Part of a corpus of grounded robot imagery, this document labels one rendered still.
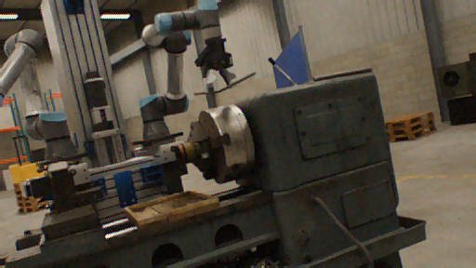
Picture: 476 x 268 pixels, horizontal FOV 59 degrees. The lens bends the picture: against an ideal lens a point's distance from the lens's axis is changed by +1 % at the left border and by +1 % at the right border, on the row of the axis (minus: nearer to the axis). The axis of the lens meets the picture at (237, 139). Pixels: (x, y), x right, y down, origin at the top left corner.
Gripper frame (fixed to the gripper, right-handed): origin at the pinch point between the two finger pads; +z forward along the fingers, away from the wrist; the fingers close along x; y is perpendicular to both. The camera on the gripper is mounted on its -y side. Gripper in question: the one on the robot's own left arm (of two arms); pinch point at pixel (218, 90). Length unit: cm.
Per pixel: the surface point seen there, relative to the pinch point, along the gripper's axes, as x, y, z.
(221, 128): -9.3, 6.8, 14.0
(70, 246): -68, -11, 38
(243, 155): -4.7, 11.3, 25.8
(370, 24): 1077, -350, -85
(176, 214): -34, 1, 40
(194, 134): -6.7, -10.9, 16.0
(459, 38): 1028, -120, -4
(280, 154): 3.0, 23.3, 27.2
